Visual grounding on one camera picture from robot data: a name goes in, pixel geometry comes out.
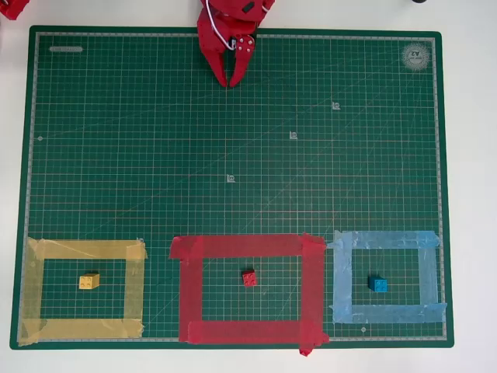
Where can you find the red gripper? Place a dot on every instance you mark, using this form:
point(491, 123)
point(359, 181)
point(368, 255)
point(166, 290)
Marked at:
point(211, 40)

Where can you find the red lego brick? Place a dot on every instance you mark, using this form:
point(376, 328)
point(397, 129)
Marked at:
point(250, 277)

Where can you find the red leader arm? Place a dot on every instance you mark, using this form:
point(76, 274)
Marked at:
point(13, 8)

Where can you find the red robot arm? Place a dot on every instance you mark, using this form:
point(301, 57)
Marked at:
point(240, 9)

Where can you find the red tape square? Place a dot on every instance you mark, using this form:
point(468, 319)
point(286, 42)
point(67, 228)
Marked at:
point(190, 291)

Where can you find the blue tape square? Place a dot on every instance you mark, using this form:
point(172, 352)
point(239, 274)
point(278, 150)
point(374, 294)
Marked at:
point(343, 279)

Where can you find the yellow lego brick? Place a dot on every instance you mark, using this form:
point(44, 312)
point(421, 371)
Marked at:
point(88, 281)

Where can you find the blue lego brick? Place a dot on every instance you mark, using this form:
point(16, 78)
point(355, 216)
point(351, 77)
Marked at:
point(377, 284)

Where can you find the yellow tape square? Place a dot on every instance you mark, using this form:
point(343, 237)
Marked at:
point(33, 291)

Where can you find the green cutting mat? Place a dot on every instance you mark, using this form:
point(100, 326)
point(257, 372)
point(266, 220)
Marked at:
point(233, 155)

